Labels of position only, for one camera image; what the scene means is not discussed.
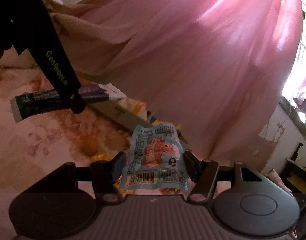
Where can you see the pink curtain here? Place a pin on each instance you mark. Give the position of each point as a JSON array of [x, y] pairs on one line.
[[217, 67]]

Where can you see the light blue snack packet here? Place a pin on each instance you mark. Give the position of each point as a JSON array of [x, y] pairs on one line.
[[155, 160]]

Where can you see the dark wooden side table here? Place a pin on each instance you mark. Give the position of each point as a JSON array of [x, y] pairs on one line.
[[294, 177]]

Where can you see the pink floral bedspread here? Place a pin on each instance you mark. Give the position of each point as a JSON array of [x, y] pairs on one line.
[[34, 147]]

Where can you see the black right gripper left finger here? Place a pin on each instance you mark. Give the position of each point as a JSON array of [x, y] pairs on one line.
[[104, 175]]

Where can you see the grey cardboard tray box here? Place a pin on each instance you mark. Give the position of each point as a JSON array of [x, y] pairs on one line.
[[105, 101]]

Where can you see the white orange cracker pack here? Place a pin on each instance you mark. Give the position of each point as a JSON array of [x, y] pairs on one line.
[[136, 107]]

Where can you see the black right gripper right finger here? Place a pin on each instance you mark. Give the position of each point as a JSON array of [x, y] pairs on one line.
[[203, 174]]

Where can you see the black snack bar wrapper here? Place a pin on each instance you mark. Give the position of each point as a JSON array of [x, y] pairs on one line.
[[27, 105]]

